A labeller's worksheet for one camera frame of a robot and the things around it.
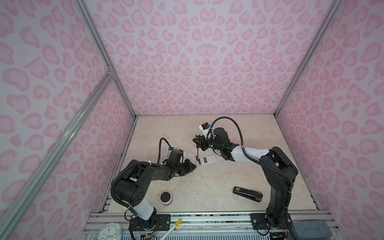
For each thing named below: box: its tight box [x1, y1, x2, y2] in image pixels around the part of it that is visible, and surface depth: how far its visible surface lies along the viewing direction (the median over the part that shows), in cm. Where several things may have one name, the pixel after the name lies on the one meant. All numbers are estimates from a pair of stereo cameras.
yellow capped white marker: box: [159, 218, 183, 240], surface depth 72 cm
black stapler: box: [232, 186, 263, 202], surface depth 82 cm
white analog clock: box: [97, 223, 123, 240], surface depth 70 cm
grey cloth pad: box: [291, 220, 333, 240], surface depth 70 cm
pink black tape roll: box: [159, 191, 173, 206], surface depth 78 cm
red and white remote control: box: [196, 155, 218, 166], surface depth 95 cm
